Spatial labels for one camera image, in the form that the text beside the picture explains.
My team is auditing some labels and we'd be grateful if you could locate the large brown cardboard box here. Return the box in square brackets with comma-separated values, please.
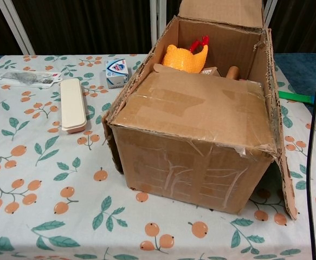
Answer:
[102, 0, 298, 220]

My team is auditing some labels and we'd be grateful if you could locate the blue white soap box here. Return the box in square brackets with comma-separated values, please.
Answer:
[104, 58, 132, 89]

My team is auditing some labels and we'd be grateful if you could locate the yellow rubber chicken toy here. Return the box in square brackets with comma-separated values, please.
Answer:
[162, 36, 209, 74]

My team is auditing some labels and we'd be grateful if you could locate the small brown cardboard box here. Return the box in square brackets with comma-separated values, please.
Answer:
[201, 66, 221, 78]

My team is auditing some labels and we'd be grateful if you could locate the cream long plastic case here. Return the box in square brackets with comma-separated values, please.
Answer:
[59, 78, 88, 134]

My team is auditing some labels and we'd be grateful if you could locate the floral orange fruit tablecloth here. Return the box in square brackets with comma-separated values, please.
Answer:
[0, 54, 316, 260]

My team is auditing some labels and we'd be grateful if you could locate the black pleated curtain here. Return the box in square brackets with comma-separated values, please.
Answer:
[0, 0, 316, 63]

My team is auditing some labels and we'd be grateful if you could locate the clear plastic packaged card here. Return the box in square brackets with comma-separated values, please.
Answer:
[0, 69, 63, 90]

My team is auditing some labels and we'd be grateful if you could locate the dark blue table cover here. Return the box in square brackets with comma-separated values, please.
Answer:
[274, 53, 316, 104]

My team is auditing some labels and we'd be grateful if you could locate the wooden round handle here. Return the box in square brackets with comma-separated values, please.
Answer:
[226, 66, 241, 81]

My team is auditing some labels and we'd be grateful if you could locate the white metal frame post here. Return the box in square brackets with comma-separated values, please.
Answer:
[151, 0, 166, 55]
[0, 0, 35, 55]
[263, 0, 279, 28]

